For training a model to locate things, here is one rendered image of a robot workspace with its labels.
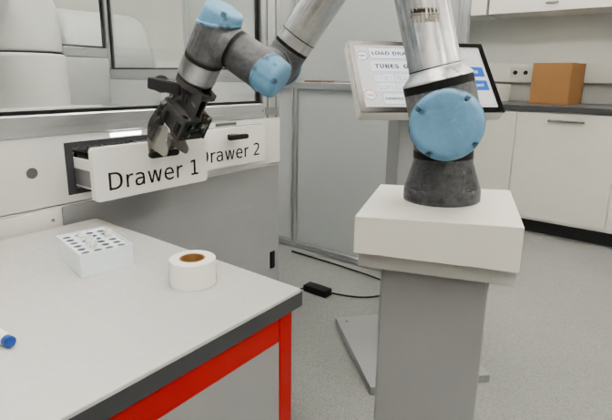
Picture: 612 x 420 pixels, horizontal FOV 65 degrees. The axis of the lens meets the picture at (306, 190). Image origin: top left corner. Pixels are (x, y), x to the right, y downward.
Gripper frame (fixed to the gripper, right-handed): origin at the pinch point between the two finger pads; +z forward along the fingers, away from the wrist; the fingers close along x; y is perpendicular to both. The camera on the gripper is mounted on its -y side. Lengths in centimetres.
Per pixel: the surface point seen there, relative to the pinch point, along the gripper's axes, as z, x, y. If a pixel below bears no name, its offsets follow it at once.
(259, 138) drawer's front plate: 7.8, 43.1, -7.2
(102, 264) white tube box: 0.2, -25.6, 23.9
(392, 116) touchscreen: -11, 83, 9
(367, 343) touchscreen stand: 69, 89, 54
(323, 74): 29, 167, -72
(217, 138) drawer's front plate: 6.8, 26.4, -7.9
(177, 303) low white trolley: -9.0, -25.0, 39.4
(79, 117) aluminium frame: 1.4, -10.8, -13.6
